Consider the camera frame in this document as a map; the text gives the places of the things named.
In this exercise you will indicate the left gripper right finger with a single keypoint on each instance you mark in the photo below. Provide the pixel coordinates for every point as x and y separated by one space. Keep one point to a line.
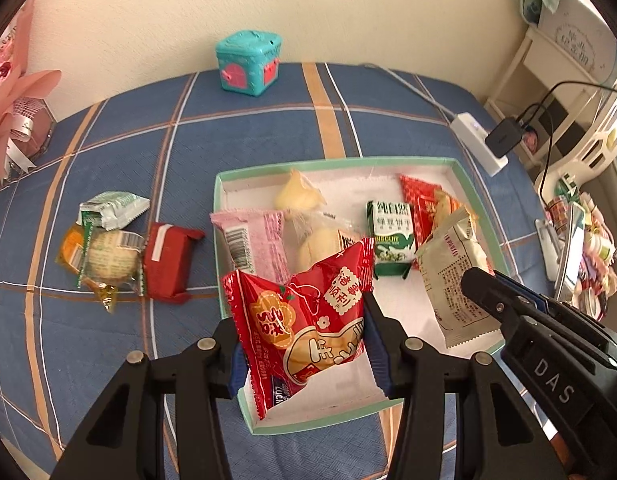
376 344

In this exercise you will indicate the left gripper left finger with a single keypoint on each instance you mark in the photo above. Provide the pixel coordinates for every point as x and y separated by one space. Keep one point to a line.
239 367

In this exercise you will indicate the red cartoon snack packet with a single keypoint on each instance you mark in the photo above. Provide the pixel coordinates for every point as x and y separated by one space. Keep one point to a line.
290 332

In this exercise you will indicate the green mung bean biscuit packet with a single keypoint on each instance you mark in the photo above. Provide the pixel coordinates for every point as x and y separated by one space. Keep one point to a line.
390 225

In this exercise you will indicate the white persimmon snack packet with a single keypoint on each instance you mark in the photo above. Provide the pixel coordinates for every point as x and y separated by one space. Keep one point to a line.
445 257

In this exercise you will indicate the clear bread bun packet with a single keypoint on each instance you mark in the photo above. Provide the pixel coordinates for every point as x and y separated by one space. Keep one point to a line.
321 235

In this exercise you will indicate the pink barcode snack packet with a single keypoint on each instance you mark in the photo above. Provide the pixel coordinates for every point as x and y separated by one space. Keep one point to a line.
255 240

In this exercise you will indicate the orange swiss roll packet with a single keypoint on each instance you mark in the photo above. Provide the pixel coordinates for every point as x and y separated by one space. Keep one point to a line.
445 205

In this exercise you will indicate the colourful clutter pile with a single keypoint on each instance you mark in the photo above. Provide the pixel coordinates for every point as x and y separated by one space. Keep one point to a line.
597 280

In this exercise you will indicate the phone on white stand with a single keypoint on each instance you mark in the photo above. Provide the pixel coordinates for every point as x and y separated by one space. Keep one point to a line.
562 252

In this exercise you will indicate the shallow white green-rimmed box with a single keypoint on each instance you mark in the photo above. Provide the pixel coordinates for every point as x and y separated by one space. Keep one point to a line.
349 392

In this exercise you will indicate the dark red brick packet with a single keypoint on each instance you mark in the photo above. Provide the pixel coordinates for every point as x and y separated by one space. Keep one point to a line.
167 261

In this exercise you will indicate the red rectangular snack packet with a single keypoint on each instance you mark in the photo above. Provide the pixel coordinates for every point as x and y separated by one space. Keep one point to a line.
421 197

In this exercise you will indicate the yellow jelly cup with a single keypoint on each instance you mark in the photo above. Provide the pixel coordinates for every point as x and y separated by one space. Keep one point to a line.
299 194

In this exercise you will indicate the blue plaid tablecloth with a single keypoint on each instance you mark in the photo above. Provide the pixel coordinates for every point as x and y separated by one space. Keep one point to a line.
168 141

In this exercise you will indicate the crumpled green-white wrapper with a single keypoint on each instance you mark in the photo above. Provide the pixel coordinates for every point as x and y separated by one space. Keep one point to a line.
112 210

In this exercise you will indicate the white power strip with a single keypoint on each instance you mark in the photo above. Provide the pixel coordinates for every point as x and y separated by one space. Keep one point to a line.
472 134

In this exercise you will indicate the black charger plug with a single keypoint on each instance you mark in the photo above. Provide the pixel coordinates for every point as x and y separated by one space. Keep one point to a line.
504 137

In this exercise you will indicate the white side cabinet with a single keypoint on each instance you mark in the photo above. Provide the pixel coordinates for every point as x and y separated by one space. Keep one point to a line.
567 55

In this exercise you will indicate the teal toy box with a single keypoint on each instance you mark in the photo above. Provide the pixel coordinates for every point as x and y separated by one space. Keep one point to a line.
248 61

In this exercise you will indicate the pink flower bouquet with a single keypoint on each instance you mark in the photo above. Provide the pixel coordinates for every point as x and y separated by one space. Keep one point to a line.
23 122

